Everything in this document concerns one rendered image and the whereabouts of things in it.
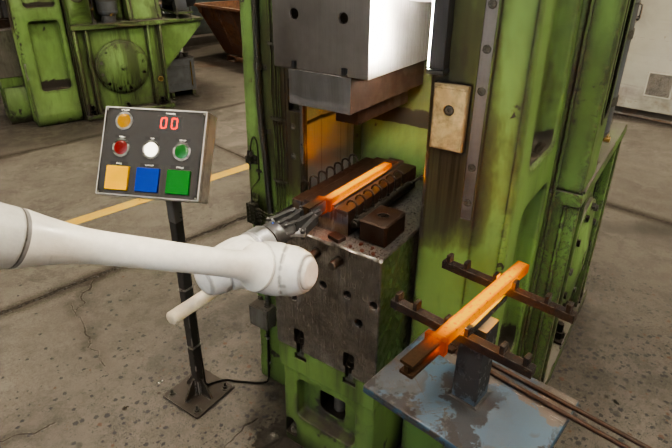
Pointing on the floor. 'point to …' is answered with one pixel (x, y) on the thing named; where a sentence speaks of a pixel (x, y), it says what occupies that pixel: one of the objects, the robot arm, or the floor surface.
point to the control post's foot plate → (210, 395)
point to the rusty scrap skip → (224, 25)
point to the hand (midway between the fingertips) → (315, 209)
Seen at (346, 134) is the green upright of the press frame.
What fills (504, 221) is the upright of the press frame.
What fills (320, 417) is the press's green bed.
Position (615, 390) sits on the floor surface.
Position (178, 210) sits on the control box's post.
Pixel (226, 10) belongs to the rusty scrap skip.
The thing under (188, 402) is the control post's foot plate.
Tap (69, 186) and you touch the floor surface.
